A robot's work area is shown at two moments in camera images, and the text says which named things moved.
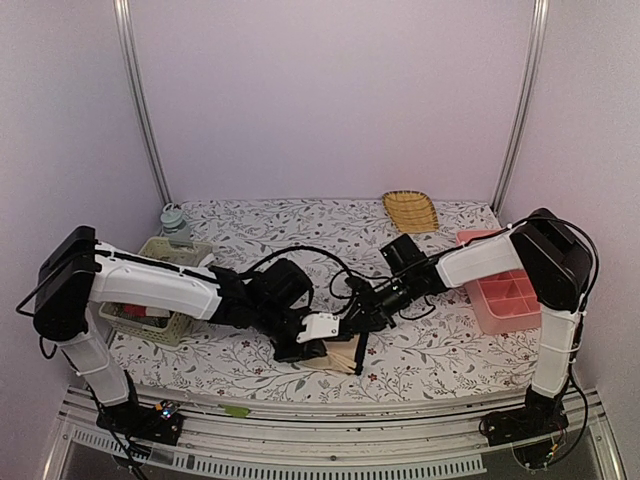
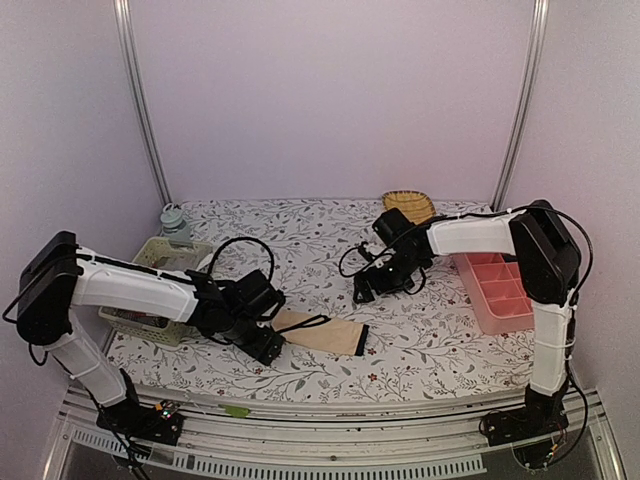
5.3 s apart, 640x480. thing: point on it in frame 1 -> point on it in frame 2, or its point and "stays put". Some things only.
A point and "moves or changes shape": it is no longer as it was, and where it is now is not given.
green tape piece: (235, 411) stays put
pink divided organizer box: (503, 303) stays put
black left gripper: (312, 347) -> (257, 351)
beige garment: (340, 357) moves or changes shape
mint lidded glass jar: (175, 228) stays put
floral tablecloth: (433, 355) stays put
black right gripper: (374, 314) -> (361, 285)
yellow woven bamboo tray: (411, 211) stays put
